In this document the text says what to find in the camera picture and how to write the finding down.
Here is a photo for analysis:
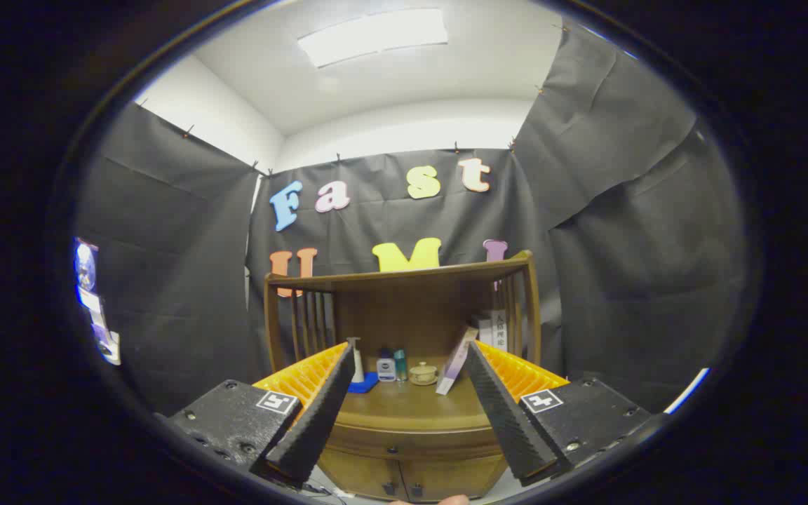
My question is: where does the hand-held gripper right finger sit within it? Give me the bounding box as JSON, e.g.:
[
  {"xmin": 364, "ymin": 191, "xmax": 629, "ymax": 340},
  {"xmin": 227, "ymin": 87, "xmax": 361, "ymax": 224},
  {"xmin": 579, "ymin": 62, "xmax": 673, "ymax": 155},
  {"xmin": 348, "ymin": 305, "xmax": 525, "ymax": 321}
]
[{"xmin": 465, "ymin": 340, "xmax": 652, "ymax": 486}]

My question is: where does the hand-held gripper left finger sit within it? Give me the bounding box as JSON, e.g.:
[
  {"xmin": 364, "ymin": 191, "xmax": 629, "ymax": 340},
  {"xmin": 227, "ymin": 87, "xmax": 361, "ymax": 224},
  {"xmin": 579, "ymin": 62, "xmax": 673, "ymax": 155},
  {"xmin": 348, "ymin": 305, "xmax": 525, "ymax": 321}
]
[{"xmin": 166, "ymin": 342, "xmax": 356, "ymax": 486}]

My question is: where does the wooden drawer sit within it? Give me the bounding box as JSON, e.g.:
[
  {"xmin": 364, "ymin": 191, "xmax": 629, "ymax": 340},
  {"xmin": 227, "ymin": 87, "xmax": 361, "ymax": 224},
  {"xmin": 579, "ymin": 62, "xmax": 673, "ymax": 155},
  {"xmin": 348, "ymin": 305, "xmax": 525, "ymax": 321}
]
[{"xmin": 323, "ymin": 421, "xmax": 508, "ymax": 462}]

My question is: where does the wooden cabinet door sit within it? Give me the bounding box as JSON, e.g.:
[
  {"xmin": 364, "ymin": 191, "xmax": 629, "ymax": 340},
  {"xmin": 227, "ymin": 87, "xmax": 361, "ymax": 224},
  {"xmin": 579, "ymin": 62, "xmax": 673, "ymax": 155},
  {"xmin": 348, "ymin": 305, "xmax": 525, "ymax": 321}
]
[
  {"xmin": 316, "ymin": 449, "xmax": 405, "ymax": 502},
  {"xmin": 400, "ymin": 456, "xmax": 506, "ymax": 503}
]

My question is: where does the wooden countertop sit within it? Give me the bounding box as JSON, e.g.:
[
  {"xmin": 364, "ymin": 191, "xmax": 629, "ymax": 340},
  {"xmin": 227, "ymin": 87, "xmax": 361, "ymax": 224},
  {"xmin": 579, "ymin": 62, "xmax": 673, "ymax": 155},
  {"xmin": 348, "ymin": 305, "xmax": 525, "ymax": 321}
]
[{"xmin": 334, "ymin": 372, "xmax": 496, "ymax": 431}]

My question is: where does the wooden cabinet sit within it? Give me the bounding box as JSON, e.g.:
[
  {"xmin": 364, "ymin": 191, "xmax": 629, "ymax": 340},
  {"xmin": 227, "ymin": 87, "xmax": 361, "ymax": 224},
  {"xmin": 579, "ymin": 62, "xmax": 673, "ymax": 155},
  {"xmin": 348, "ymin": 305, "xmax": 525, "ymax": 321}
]
[{"xmin": 264, "ymin": 250, "xmax": 542, "ymax": 503}]

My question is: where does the white pump bottle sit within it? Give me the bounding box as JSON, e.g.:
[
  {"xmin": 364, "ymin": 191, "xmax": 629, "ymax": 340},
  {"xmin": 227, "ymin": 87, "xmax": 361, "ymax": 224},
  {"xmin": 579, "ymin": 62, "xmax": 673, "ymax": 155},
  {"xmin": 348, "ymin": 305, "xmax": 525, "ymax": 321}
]
[{"xmin": 348, "ymin": 337, "xmax": 366, "ymax": 384}]

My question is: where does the purple book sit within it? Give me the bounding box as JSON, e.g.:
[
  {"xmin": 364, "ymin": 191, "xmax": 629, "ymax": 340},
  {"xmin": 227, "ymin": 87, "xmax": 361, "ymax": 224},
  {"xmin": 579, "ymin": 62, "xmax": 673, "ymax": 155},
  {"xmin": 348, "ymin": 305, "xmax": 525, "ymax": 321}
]
[{"xmin": 436, "ymin": 326, "xmax": 479, "ymax": 396}]

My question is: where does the white book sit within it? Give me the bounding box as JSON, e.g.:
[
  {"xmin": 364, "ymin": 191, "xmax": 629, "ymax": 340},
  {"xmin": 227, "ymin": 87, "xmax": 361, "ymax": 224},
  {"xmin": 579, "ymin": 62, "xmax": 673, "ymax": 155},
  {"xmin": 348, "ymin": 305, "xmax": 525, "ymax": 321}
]
[{"xmin": 478, "ymin": 309, "xmax": 510, "ymax": 351}]

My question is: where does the ceiling light panel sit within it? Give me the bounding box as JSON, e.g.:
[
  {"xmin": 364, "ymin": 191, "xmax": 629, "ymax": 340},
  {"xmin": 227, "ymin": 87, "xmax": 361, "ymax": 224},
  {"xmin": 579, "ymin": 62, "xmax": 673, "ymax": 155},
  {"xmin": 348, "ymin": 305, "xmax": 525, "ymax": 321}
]
[{"xmin": 297, "ymin": 8, "xmax": 449, "ymax": 69}]

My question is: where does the wall poster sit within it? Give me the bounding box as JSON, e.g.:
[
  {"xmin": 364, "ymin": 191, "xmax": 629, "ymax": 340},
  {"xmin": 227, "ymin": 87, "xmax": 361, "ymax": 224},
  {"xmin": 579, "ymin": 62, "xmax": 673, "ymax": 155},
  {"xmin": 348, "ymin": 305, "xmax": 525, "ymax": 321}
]
[{"xmin": 74, "ymin": 237, "xmax": 122, "ymax": 365}]

